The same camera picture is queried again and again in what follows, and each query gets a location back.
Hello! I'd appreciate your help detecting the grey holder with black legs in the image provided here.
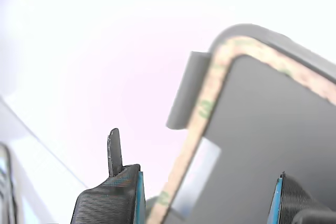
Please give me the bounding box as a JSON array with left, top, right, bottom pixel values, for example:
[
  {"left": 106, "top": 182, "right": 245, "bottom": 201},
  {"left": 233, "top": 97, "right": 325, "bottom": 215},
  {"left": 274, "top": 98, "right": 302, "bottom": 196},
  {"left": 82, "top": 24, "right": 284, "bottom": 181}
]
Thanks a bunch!
[{"left": 145, "top": 23, "right": 336, "bottom": 224}]

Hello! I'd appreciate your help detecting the rectangular frame with adhesive liner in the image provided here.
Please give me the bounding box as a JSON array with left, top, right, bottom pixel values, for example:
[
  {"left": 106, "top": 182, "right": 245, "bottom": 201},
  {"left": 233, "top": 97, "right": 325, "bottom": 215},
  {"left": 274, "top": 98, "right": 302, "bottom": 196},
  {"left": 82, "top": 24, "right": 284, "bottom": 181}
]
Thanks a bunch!
[{"left": 146, "top": 36, "right": 336, "bottom": 224}]

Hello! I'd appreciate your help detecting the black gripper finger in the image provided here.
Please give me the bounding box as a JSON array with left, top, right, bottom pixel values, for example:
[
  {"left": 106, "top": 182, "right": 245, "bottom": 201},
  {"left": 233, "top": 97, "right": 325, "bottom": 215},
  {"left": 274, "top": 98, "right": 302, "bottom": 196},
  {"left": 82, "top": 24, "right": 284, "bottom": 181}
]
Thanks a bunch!
[
  {"left": 266, "top": 171, "right": 336, "bottom": 224},
  {"left": 70, "top": 128, "right": 146, "bottom": 224}
]

